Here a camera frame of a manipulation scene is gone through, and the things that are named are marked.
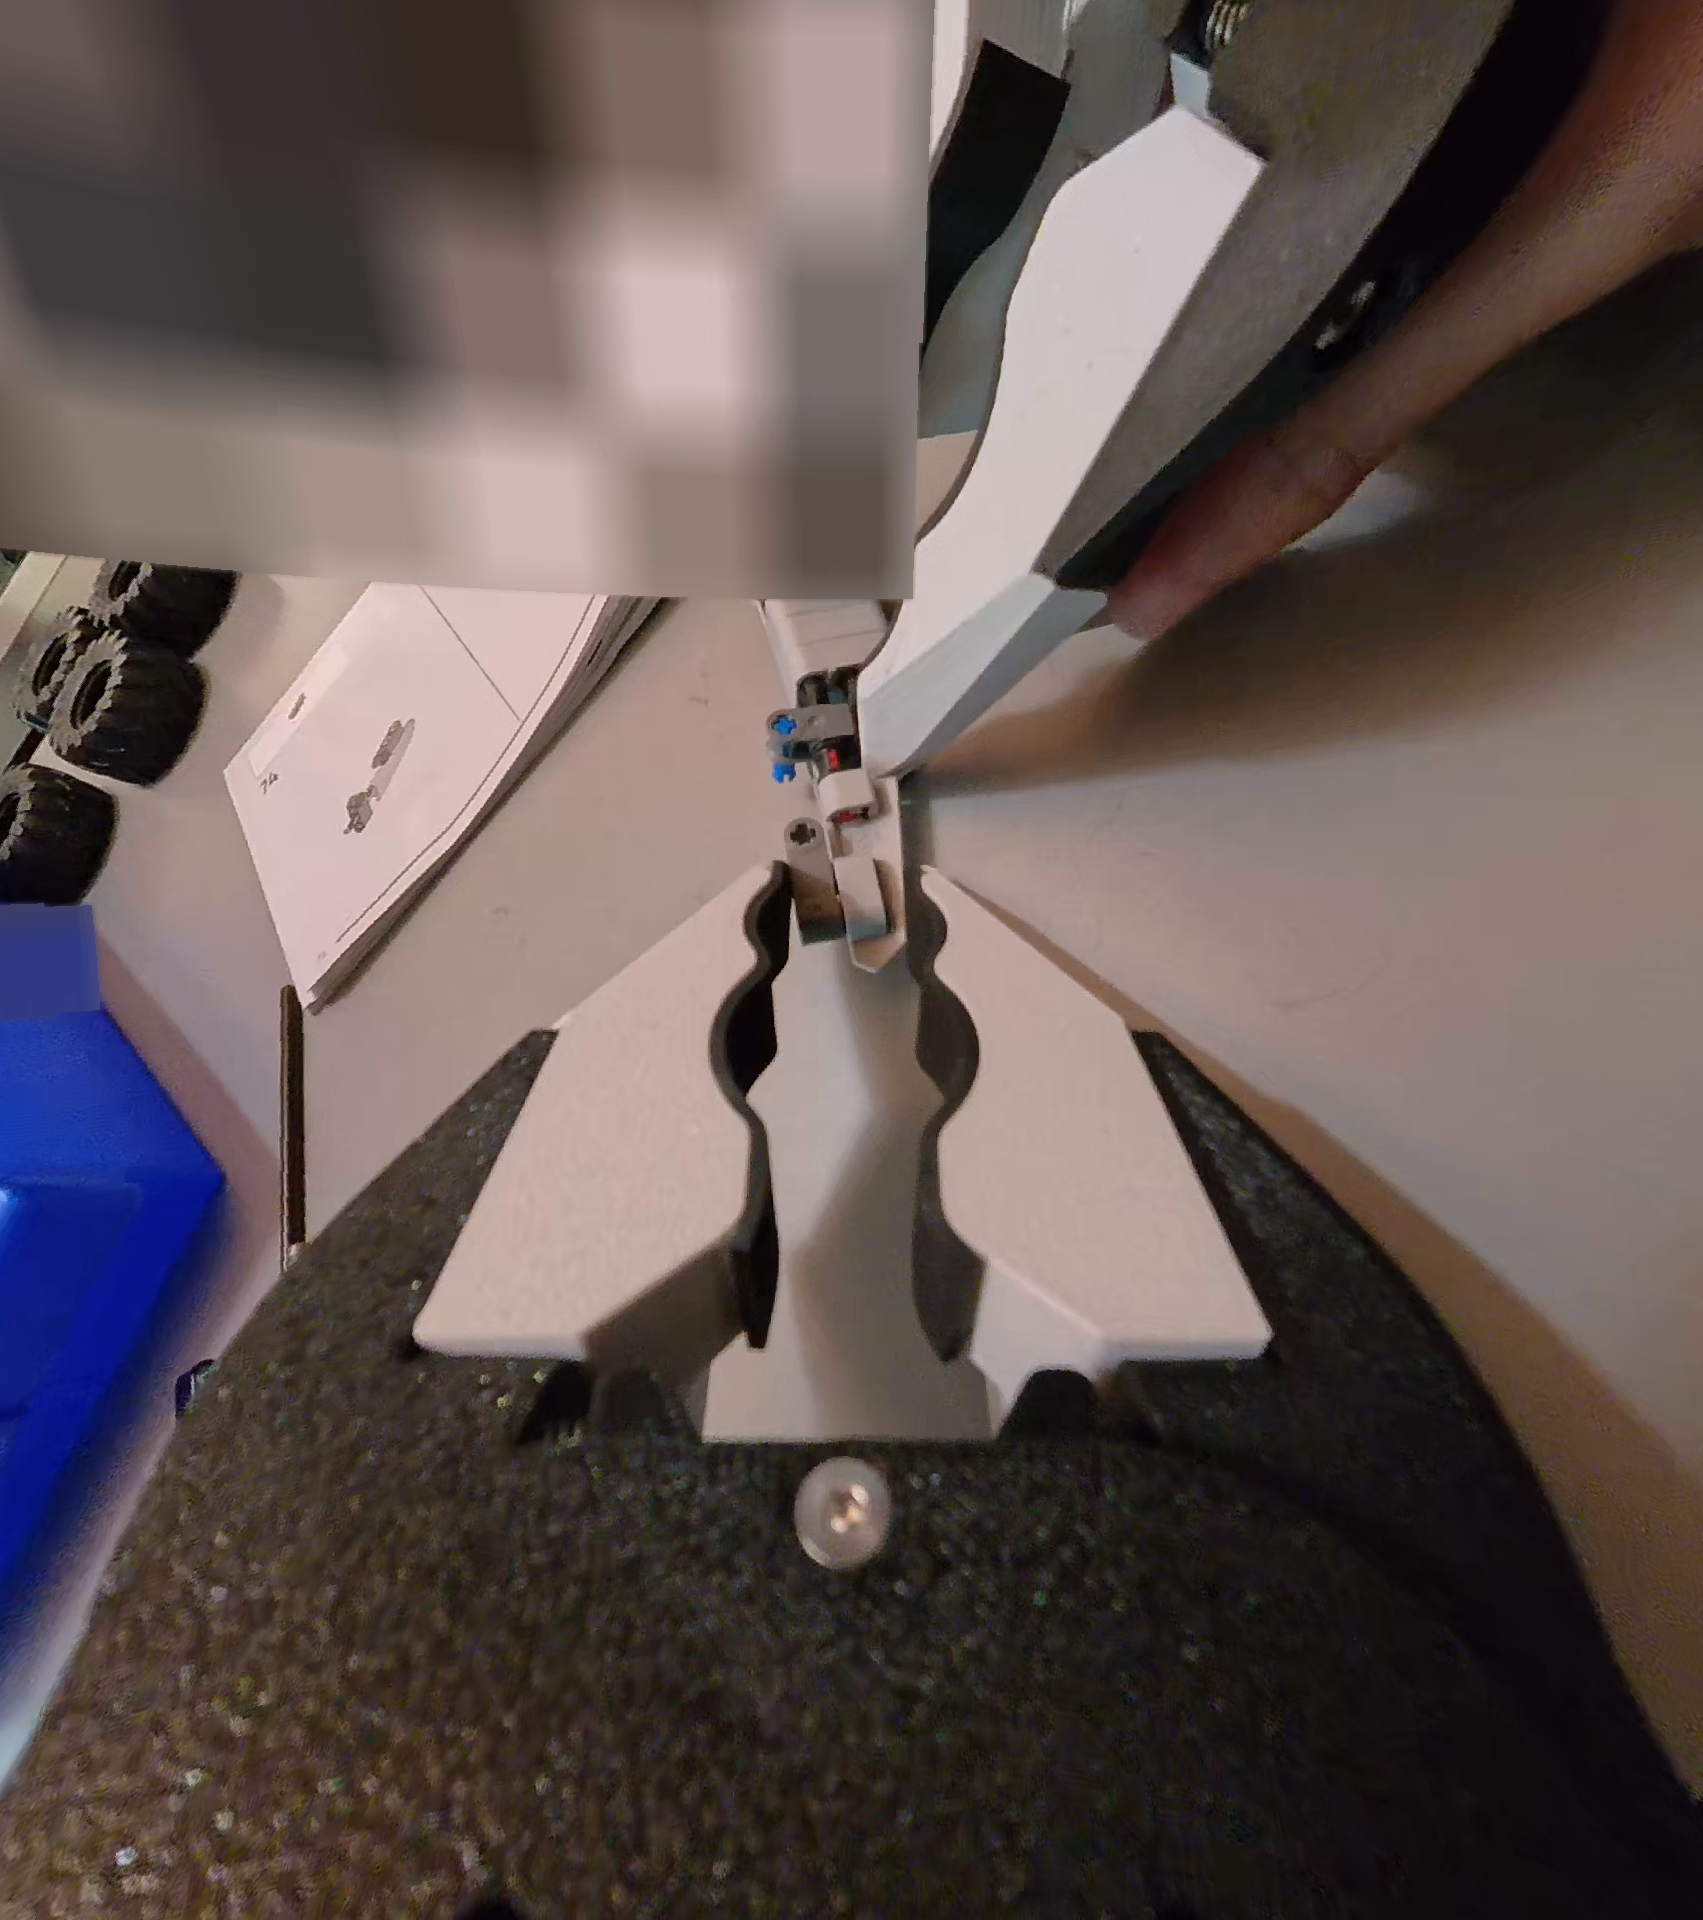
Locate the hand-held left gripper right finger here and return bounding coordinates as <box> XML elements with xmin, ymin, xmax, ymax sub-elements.
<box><xmin>908</xmin><ymin>865</ymin><xmax>1274</xmax><ymax>1391</ymax></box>

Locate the grey desk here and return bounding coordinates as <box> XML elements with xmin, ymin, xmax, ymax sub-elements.
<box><xmin>87</xmin><ymin>194</ymin><xmax>1703</xmax><ymax>1802</ymax></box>

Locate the black rubber toy tyre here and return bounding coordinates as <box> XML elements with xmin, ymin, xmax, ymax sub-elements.
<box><xmin>19</xmin><ymin>605</ymin><xmax>97</xmax><ymax>726</ymax></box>
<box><xmin>0</xmin><ymin>766</ymin><xmax>121</xmax><ymax>905</ymax></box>
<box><xmin>49</xmin><ymin>630</ymin><xmax>211</xmax><ymax>785</ymax></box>
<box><xmin>103</xmin><ymin>558</ymin><xmax>242</xmax><ymax>658</ymax></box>

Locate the open white instruction booklet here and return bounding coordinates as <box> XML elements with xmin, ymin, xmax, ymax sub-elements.
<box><xmin>223</xmin><ymin>584</ymin><xmax>668</xmax><ymax>1012</ymax></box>

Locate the thin black rod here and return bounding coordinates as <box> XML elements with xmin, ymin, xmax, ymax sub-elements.
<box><xmin>280</xmin><ymin>983</ymin><xmax>308</xmax><ymax>1273</ymax></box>

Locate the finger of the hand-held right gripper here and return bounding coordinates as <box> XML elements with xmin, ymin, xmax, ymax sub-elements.
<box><xmin>924</xmin><ymin>0</ymin><xmax>1082</xmax><ymax>356</ymax></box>
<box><xmin>856</xmin><ymin>102</ymin><xmax>1268</xmax><ymax>781</ymax></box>

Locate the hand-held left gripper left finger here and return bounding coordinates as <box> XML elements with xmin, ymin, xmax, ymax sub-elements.
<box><xmin>412</xmin><ymin>862</ymin><xmax>794</xmax><ymax>1377</ymax></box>

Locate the blue plastic storage bin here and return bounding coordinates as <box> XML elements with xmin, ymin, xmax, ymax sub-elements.
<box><xmin>0</xmin><ymin>827</ymin><xmax>229</xmax><ymax>1770</ymax></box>

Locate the small grey toy brick assembly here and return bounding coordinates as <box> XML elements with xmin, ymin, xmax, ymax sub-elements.
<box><xmin>766</xmin><ymin>666</ymin><xmax>902</xmax><ymax>975</ymax></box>

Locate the person's right hand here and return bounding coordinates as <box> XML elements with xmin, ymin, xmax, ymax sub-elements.
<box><xmin>1110</xmin><ymin>0</ymin><xmax>1703</xmax><ymax>642</ymax></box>

